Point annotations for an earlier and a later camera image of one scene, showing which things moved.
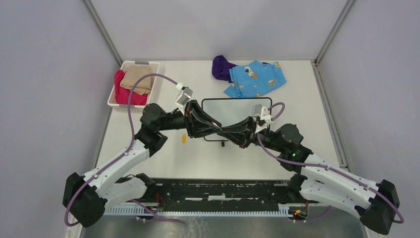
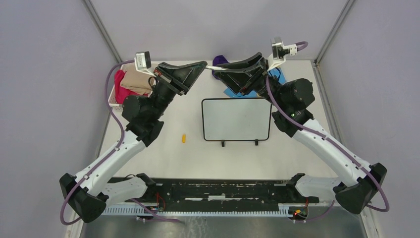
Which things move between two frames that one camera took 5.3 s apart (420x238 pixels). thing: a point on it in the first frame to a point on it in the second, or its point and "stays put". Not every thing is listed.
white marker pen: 220,128 to 216,68
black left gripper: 193,122 to 180,78
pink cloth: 122,94 stays put
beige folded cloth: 132,73 stays put
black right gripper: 236,133 to 242,81
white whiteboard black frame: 227,110 stays put
